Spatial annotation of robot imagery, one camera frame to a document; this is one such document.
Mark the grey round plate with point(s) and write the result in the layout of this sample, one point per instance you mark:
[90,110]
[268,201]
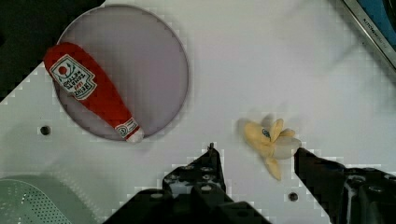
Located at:
[142,56]

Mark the green plastic colander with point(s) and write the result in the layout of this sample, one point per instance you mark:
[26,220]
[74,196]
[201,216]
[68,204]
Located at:
[35,199]

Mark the red plush ketchup bottle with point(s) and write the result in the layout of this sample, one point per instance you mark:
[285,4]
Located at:
[80,76]

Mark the yellow plush banana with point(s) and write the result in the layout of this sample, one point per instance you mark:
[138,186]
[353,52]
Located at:
[272,144]

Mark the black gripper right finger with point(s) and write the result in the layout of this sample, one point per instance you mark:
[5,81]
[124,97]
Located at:
[348,195]

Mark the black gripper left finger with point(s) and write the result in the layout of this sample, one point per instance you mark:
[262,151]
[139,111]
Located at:
[190,194]

